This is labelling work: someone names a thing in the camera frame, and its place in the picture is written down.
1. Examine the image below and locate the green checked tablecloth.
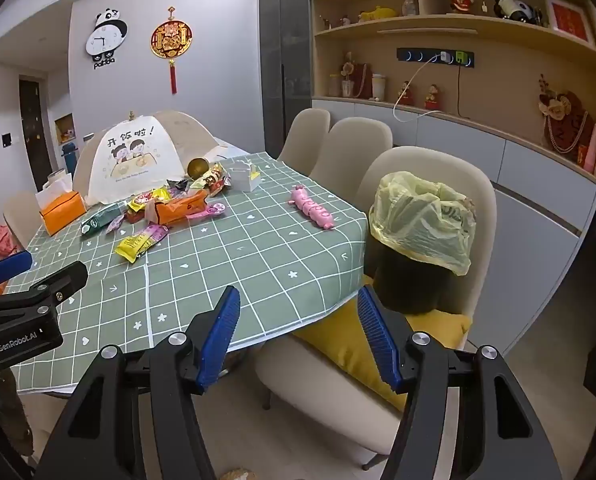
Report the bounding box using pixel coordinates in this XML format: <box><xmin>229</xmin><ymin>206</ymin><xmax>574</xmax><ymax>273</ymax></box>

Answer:
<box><xmin>3</xmin><ymin>150</ymin><xmax>369</xmax><ymax>401</ymax></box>

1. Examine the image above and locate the dark wooden door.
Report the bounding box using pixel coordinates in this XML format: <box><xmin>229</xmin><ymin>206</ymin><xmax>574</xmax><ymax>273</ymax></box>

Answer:
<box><xmin>19</xmin><ymin>77</ymin><xmax>47</xmax><ymax>195</ymax></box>

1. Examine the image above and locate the panda bottle holder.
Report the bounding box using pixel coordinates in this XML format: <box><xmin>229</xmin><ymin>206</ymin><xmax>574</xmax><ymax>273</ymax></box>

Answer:
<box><xmin>492</xmin><ymin>0</ymin><xmax>546</xmax><ymax>26</ymax></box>

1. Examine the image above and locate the pink purple snack packet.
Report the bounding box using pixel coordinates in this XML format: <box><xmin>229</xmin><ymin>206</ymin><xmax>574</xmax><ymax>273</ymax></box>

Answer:
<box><xmin>137</xmin><ymin>224</ymin><xmax>171</xmax><ymax>248</ymax></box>

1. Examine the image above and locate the pink caterpillar toy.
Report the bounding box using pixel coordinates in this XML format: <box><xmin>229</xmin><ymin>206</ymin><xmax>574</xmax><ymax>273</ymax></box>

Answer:
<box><xmin>288</xmin><ymin>185</ymin><xmax>336</xmax><ymax>232</ymax></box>

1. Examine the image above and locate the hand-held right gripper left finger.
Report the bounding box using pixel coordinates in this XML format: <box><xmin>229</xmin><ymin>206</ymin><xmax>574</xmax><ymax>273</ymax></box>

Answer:
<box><xmin>32</xmin><ymin>285</ymin><xmax>241</xmax><ymax>480</ymax></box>

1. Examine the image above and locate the pink cone bottle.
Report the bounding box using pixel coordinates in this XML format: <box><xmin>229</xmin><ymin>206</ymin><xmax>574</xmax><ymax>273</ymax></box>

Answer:
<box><xmin>582</xmin><ymin>122</ymin><xmax>596</xmax><ymax>172</ymax></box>

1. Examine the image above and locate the panda wall clock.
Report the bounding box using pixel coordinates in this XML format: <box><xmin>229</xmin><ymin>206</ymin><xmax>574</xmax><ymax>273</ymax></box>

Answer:
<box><xmin>85</xmin><ymin>7</ymin><xmax>129</xmax><ymax>70</ymax></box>

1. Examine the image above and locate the beige chair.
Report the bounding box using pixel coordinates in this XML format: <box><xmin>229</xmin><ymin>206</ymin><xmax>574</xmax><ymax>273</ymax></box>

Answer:
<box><xmin>3</xmin><ymin>192</ymin><xmax>44</xmax><ymax>253</ymax></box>
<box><xmin>278</xmin><ymin>108</ymin><xmax>331</xmax><ymax>173</ymax></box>
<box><xmin>255</xmin><ymin>146</ymin><xmax>498</xmax><ymax>471</ymax></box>
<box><xmin>310</xmin><ymin>116</ymin><xmax>393</xmax><ymax>196</ymax></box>

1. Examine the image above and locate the black power strip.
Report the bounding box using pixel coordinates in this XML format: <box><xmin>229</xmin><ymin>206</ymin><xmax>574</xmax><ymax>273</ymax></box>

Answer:
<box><xmin>397</xmin><ymin>47</ymin><xmax>477</xmax><ymax>70</ymax></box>

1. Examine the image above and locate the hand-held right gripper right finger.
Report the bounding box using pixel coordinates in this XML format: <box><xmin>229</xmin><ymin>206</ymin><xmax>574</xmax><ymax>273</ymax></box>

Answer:
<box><xmin>357</xmin><ymin>284</ymin><xmax>563</xmax><ymax>480</ymax></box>

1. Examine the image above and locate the orange carton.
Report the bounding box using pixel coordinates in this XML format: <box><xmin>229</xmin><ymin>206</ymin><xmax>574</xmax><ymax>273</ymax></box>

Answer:
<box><xmin>148</xmin><ymin>192</ymin><xmax>209</xmax><ymax>226</ymax></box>

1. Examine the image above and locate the green snack packet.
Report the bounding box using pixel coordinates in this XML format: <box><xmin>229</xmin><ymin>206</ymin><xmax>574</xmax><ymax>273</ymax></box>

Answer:
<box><xmin>80</xmin><ymin>204</ymin><xmax>127</xmax><ymax>237</ymax></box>

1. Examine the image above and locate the white tissue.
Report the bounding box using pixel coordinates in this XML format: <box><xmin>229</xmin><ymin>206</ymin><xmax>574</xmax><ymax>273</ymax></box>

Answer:
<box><xmin>34</xmin><ymin>170</ymin><xmax>74</xmax><ymax>200</ymax></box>

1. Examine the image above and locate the orange tissue box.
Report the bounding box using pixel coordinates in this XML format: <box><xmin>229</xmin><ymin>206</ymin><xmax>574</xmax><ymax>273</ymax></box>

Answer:
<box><xmin>39</xmin><ymin>191</ymin><xmax>86</xmax><ymax>236</ymax></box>

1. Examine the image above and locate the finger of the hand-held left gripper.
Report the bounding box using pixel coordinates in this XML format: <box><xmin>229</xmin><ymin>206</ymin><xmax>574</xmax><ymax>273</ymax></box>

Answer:
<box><xmin>7</xmin><ymin>260</ymin><xmax>89</xmax><ymax>307</ymax></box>
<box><xmin>0</xmin><ymin>250</ymin><xmax>33</xmax><ymax>302</ymax></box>

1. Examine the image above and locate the yellow cushion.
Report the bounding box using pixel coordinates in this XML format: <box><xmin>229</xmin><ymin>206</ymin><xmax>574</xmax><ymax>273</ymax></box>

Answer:
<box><xmin>290</xmin><ymin>275</ymin><xmax>472</xmax><ymax>413</ymax></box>

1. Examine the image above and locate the beige wall shelf cabinet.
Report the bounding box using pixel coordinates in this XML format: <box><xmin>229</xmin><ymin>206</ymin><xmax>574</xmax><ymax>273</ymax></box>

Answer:
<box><xmin>309</xmin><ymin>0</ymin><xmax>596</xmax><ymax>401</ymax></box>

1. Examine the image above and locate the black waste bin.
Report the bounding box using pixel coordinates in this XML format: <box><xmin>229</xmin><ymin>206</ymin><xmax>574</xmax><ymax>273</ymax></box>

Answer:
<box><xmin>365</xmin><ymin>232</ymin><xmax>461</xmax><ymax>313</ymax></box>

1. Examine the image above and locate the cream cartoon print food cover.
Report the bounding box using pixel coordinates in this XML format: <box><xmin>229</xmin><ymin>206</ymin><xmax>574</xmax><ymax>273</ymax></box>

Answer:
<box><xmin>73</xmin><ymin>109</ymin><xmax>221</xmax><ymax>206</ymax></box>

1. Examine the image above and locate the red framed picture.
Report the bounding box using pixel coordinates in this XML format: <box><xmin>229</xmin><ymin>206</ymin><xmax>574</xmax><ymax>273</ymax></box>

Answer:
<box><xmin>544</xmin><ymin>0</ymin><xmax>594</xmax><ymax>43</ymax></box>

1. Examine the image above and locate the small brown flower gift bag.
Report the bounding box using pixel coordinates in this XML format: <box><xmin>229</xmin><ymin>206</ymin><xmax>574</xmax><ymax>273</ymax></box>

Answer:
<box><xmin>340</xmin><ymin>51</ymin><xmax>373</xmax><ymax>98</ymax></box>

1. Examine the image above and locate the gold round tin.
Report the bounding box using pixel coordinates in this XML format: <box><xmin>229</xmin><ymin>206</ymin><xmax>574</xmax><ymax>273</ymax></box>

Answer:
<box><xmin>186</xmin><ymin>157</ymin><xmax>210</xmax><ymax>181</ymax></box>

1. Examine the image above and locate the pink toy packet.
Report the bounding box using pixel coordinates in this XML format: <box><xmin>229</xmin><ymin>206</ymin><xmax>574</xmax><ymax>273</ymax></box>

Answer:
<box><xmin>185</xmin><ymin>202</ymin><xmax>227</xmax><ymax>220</ymax></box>

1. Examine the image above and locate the yellow toy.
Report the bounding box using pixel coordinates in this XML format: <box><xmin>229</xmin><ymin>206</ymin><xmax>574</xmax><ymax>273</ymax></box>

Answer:
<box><xmin>358</xmin><ymin>5</ymin><xmax>399</xmax><ymax>23</ymax></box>

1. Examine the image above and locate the white charging cable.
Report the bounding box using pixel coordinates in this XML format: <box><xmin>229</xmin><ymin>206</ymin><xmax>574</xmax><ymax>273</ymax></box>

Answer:
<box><xmin>394</xmin><ymin>55</ymin><xmax>446</xmax><ymax>123</ymax></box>

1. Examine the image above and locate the pink plastic bag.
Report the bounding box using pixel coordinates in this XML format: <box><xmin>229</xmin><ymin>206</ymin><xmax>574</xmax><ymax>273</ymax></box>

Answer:
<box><xmin>0</xmin><ymin>225</ymin><xmax>21</xmax><ymax>257</ymax></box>

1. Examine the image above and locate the large brown pearl flower bag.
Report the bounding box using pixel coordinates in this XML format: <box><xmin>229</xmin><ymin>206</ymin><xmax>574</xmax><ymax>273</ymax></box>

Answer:
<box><xmin>538</xmin><ymin>74</ymin><xmax>596</xmax><ymax>161</ymax></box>

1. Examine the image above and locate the red gold knot wall ornament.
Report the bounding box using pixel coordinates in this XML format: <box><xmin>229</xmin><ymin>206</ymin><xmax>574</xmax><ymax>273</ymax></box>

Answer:
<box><xmin>150</xmin><ymin>6</ymin><xmax>193</xmax><ymax>95</ymax></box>

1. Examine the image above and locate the small white box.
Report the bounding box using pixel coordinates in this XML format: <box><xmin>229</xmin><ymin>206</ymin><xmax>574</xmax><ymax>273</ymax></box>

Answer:
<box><xmin>226</xmin><ymin>160</ymin><xmax>261</xmax><ymax>193</ymax></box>

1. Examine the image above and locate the dark red striped packet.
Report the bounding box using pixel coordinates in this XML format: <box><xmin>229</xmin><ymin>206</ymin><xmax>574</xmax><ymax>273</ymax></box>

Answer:
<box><xmin>207</xmin><ymin>162</ymin><xmax>231</xmax><ymax>195</ymax></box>

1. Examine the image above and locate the black power cable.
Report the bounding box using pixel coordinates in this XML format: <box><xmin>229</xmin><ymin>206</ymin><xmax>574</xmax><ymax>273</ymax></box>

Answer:
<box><xmin>456</xmin><ymin>62</ymin><xmax>471</xmax><ymax>120</ymax></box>

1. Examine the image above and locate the dark glass cabinet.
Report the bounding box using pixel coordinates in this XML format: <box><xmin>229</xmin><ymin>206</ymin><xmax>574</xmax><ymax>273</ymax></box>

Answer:
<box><xmin>258</xmin><ymin>0</ymin><xmax>311</xmax><ymax>161</ymax></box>

